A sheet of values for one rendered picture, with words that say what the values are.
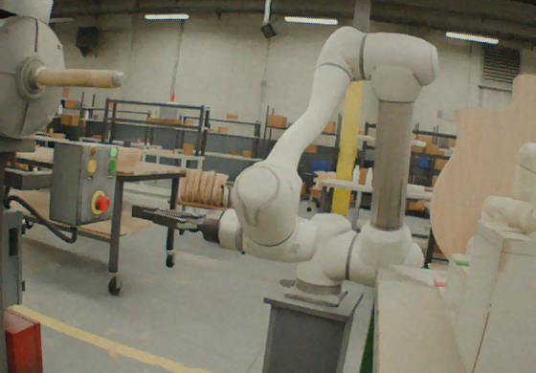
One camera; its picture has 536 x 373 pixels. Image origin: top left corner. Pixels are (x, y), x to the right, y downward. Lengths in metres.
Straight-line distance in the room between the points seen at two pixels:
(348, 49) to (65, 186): 0.80
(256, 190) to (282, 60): 11.52
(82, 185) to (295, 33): 11.48
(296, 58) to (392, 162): 11.02
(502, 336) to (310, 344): 0.96
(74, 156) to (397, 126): 0.83
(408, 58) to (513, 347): 0.80
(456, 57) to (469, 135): 11.38
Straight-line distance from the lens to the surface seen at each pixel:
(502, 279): 0.48
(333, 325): 1.35
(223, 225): 0.93
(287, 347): 1.42
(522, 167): 0.57
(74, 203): 1.07
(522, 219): 0.50
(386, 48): 1.14
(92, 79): 0.79
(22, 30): 0.91
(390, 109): 1.17
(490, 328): 0.50
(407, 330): 0.64
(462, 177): 0.83
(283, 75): 12.12
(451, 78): 12.04
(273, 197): 0.72
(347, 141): 7.51
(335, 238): 1.33
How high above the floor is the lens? 1.16
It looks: 3 degrees down
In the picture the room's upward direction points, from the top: 7 degrees clockwise
